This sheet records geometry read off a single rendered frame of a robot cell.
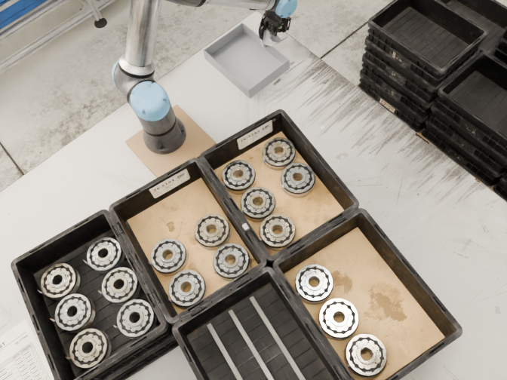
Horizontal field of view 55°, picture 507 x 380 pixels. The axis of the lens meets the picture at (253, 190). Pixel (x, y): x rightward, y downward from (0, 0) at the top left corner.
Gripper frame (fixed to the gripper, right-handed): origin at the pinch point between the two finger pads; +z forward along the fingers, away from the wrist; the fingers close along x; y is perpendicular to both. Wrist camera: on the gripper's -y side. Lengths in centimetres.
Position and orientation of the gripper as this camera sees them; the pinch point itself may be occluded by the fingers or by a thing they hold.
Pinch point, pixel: (265, 44)
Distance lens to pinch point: 194.6
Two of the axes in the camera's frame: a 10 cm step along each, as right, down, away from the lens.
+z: -1.2, 6.2, 7.8
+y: 7.0, 6.1, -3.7
